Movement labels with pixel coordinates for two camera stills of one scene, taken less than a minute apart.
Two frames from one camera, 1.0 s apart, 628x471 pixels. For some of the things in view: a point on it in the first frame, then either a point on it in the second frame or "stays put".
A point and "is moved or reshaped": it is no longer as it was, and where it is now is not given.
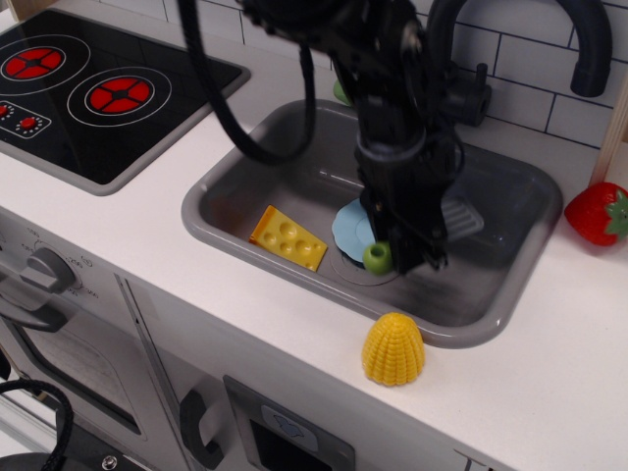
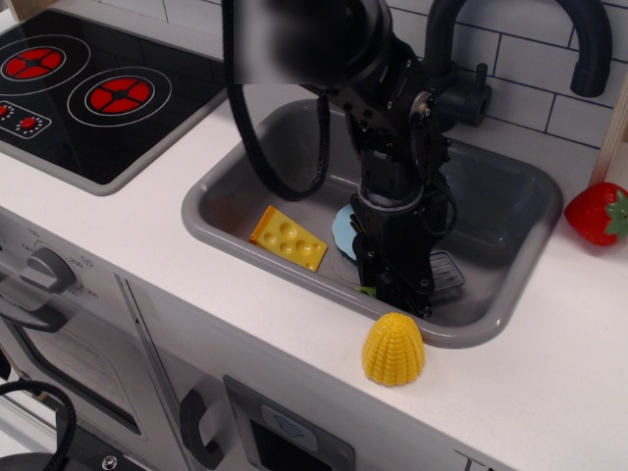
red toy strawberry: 600,213 stays put
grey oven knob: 50,269 stays put
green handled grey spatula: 378,258 is moved or reshaped
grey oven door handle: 31,307 stays put
